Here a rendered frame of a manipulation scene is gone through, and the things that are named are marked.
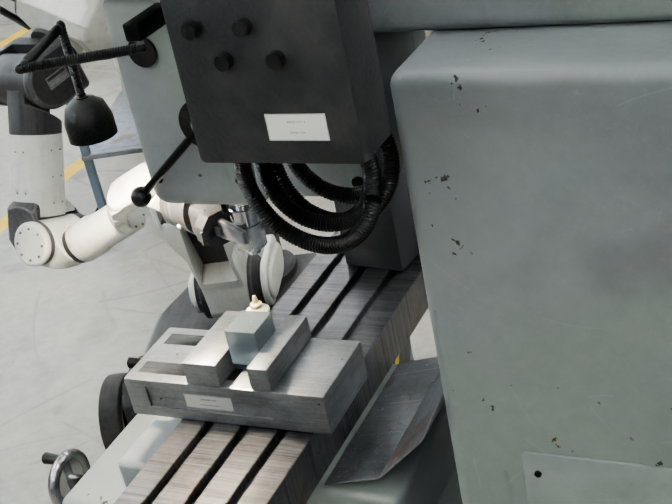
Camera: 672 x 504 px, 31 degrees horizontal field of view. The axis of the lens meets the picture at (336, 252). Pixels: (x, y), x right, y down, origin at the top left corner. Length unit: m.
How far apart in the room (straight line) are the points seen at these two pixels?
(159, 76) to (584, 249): 0.63
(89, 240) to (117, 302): 2.33
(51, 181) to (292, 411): 0.63
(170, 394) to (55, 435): 1.90
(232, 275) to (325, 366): 0.94
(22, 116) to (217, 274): 0.79
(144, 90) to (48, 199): 0.51
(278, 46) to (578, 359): 0.52
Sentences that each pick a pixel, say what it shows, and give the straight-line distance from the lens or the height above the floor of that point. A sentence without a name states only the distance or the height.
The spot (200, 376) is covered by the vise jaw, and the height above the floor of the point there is 1.05.
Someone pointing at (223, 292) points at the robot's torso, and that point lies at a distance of 2.76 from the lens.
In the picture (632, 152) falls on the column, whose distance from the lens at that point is 1.29.
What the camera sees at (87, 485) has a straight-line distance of 2.19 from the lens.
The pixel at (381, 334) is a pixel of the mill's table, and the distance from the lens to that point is 2.01.
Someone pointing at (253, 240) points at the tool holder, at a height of 1.22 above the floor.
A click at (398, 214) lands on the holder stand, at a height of 1.07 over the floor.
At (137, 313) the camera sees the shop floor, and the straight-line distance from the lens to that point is 4.29.
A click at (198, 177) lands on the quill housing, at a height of 1.36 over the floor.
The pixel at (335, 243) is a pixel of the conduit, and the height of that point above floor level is 1.37.
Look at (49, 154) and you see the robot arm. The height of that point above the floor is 1.29.
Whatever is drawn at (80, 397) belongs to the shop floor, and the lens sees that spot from 3.92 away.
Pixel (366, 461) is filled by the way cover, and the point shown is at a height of 0.90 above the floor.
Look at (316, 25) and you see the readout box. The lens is 1.18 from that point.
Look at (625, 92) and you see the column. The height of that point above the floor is 1.53.
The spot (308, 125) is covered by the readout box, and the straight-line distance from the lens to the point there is 1.23.
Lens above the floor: 2.01
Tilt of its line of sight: 27 degrees down
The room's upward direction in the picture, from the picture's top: 12 degrees counter-clockwise
